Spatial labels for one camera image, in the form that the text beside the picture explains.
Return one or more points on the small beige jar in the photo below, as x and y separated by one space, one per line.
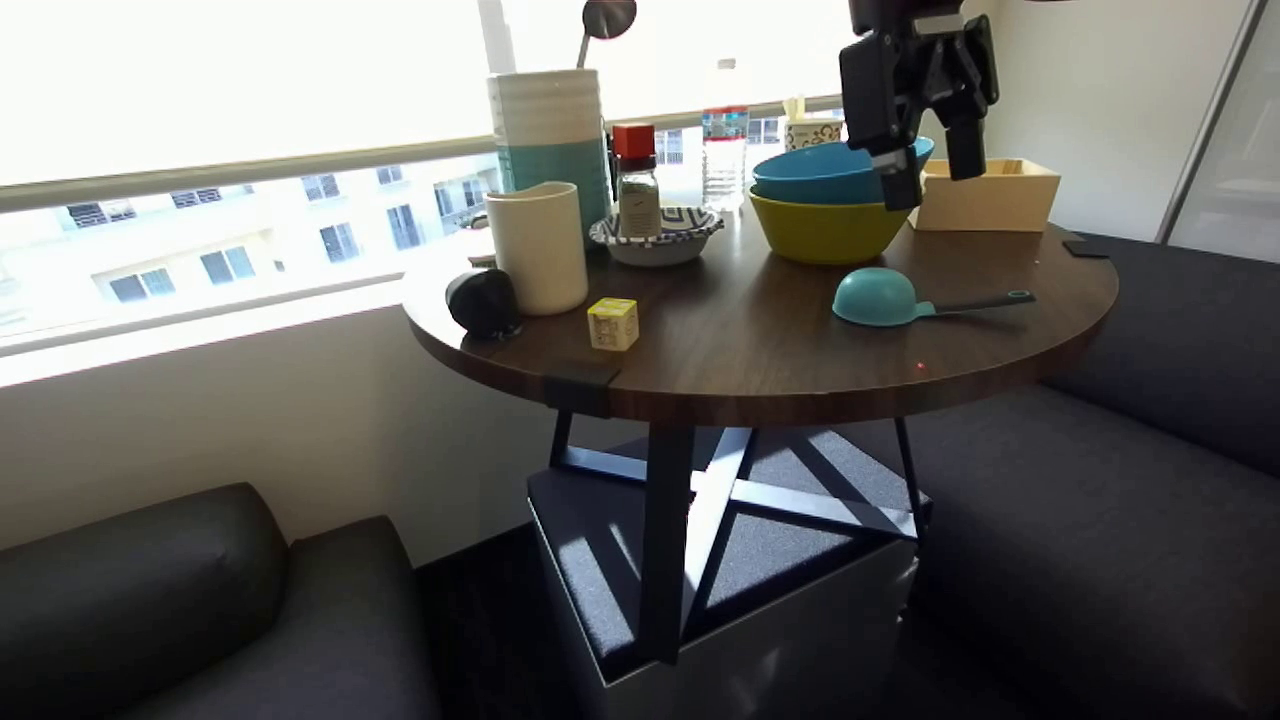
640 205

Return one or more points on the dark grey sofa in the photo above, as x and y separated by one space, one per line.
161 615

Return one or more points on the yellow-green bowl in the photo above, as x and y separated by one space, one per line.
825 231

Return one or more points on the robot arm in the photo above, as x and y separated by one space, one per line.
905 11

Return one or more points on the teal and white canister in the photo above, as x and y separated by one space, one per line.
552 135

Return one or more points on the yellow cube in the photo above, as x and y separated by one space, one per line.
613 327

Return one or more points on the clear bottle with label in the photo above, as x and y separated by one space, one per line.
727 155

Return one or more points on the cream wooden box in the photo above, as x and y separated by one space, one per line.
992 196

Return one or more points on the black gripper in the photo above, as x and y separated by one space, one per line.
943 74

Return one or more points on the small patterned box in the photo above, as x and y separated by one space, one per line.
808 130

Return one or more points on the building outside window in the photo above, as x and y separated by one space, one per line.
200 260

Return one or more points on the black round object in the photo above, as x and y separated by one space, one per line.
482 302

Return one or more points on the blue bowl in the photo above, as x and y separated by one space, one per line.
813 174

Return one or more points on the teal plastic scoop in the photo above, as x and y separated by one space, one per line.
873 296

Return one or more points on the grey fabric sofa seat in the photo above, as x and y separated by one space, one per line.
1184 345
1104 575

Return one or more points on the red lid jar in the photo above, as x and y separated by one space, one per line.
633 146

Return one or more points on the grey shallow dish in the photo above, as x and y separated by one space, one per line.
667 246

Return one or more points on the cream cylindrical cup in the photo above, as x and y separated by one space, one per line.
537 252

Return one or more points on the black metal table base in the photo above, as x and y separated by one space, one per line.
661 535

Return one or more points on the metal ladle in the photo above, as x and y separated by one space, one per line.
611 18

